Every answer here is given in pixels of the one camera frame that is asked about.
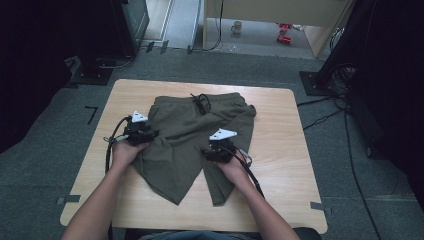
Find black angled tape mark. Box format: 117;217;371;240
84;105;99;126

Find black cabinet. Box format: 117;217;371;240
109;0;150;60

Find person's right hand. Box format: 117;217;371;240
214;151;252;186

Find light wooden desk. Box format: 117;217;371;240
202;0;355;60

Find black metal frame stand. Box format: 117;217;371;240
298;0;379;98

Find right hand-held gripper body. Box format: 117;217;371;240
209;128;238;164

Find black hanging cable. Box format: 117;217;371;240
190;0;225;53

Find olive green shorts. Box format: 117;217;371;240
133;92;258;207

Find long black floor cable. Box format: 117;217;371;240
343;109;383;240

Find black stand base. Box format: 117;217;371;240
69;55;115;86

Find person's left hand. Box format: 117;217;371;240
111;139;150;172

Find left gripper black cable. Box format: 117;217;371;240
104;115;133;175

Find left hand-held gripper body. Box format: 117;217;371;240
124;110;151;147

